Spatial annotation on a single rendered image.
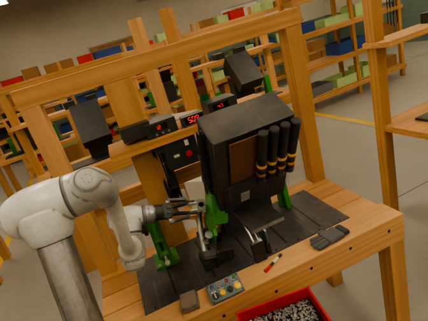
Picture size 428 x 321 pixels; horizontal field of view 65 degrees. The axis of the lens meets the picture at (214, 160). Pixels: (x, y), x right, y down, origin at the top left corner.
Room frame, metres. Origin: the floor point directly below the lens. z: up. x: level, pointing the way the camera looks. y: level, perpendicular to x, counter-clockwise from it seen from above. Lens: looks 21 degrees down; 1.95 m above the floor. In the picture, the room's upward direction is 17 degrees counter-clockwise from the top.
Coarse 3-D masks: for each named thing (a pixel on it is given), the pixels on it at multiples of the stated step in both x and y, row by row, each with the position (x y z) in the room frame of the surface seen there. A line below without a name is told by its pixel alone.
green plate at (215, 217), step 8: (208, 192) 1.44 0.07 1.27; (208, 200) 1.44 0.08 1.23; (216, 200) 1.41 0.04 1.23; (208, 208) 1.44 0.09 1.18; (216, 208) 1.40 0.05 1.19; (208, 216) 1.44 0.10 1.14; (216, 216) 1.40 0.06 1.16; (224, 216) 1.41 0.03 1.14; (208, 224) 1.44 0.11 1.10; (216, 224) 1.40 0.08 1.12
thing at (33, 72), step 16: (112, 48) 8.26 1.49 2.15; (48, 64) 7.90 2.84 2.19; (64, 64) 7.97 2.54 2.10; (16, 80) 7.66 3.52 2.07; (80, 96) 8.32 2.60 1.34; (0, 112) 7.45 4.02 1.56; (48, 112) 7.77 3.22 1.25; (112, 112) 8.15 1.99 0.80; (64, 128) 7.80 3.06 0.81; (112, 128) 8.46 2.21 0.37; (16, 144) 7.45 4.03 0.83; (32, 176) 7.45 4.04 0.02
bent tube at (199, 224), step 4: (196, 200) 1.48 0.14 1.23; (200, 200) 1.49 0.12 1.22; (200, 204) 1.50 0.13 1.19; (204, 204) 1.47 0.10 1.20; (200, 208) 1.45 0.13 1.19; (204, 208) 1.45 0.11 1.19; (200, 212) 1.50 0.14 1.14; (196, 216) 1.52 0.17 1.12; (200, 216) 1.52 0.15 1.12; (196, 220) 1.53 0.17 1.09; (200, 220) 1.52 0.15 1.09; (200, 224) 1.51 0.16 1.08; (200, 228) 1.49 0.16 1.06; (200, 232) 1.48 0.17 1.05; (200, 236) 1.46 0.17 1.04; (200, 240) 1.45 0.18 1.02; (204, 244) 1.43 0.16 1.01; (204, 248) 1.41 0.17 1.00
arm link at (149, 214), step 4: (148, 204) 1.44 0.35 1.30; (152, 204) 1.44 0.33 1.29; (144, 208) 1.40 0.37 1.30; (148, 208) 1.41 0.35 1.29; (152, 208) 1.41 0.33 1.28; (144, 212) 1.39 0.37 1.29; (148, 212) 1.39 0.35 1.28; (152, 212) 1.40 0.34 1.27; (144, 216) 1.38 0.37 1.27; (148, 216) 1.38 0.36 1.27; (152, 216) 1.39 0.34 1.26; (144, 220) 1.38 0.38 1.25; (148, 220) 1.38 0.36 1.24; (152, 220) 1.39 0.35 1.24; (144, 224) 1.40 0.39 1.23
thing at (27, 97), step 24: (240, 24) 1.87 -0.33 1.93; (264, 24) 1.90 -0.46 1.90; (288, 24) 1.93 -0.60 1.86; (168, 48) 1.77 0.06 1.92; (192, 48) 1.80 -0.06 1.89; (216, 48) 1.83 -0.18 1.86; (96, 72) 1.69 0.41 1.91; (120, 72) 1.71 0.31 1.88; (144, 72) 1.74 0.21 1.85; (24, 96) 1.61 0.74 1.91; (48, 96) 1.63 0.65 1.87
